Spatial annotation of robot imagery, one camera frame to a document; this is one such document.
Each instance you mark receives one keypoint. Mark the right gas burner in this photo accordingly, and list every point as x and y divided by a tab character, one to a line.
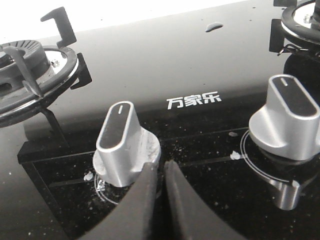
298	30

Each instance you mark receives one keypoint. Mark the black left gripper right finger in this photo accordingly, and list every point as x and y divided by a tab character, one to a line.
192	219

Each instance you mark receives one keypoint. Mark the gas burner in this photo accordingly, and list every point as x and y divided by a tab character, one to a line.
32	76
298	30

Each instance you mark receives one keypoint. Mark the silver right stove knob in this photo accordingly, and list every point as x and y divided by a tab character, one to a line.
288	124

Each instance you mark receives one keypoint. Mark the silver stove knob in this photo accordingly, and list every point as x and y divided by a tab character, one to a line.
288	124
123	146

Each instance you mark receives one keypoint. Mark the left gas burner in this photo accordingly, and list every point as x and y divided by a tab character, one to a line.
32	76

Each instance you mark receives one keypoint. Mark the black glass gas stove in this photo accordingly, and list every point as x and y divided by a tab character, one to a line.
195	80

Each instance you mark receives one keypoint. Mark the silver left stove knob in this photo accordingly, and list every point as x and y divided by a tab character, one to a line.
123	146

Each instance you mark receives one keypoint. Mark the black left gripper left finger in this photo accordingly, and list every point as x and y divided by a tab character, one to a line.
132	218

